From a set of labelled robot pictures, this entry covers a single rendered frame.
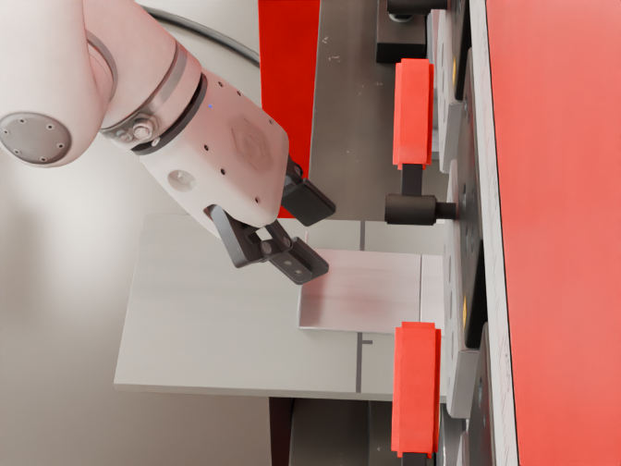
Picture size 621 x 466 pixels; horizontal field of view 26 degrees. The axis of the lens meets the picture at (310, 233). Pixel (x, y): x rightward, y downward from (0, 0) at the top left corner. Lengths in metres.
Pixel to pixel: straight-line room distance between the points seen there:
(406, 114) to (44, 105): 0.22
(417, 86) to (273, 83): 1.25
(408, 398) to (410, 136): 0.19
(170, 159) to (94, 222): 1.63
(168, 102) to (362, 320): 0.26
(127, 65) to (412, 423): 0.36
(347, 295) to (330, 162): 0.32
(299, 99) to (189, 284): 0.99
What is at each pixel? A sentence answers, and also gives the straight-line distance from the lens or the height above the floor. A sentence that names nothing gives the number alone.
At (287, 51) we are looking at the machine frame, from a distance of 1.99.
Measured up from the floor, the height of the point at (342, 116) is 0.88.
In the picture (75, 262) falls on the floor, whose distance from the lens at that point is 2.49.
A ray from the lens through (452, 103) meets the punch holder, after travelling 0.86.
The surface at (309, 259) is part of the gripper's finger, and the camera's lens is 1.00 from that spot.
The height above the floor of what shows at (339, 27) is 0.87.
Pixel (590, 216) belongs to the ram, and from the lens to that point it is 0.36.
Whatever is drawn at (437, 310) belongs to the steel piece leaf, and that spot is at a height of 1.00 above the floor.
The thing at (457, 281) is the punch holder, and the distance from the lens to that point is 0.75.
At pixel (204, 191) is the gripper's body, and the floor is 1.15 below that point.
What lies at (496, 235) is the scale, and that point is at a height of 1.39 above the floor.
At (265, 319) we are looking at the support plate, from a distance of 1.06.
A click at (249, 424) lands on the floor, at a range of 2.23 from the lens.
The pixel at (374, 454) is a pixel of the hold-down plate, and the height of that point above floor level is 0.90.
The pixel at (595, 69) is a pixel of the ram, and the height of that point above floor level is 1.58.
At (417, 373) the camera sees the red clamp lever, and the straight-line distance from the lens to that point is 0.65.
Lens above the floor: 1.81
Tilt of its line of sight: 46 degrees down
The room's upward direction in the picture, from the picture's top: straight up
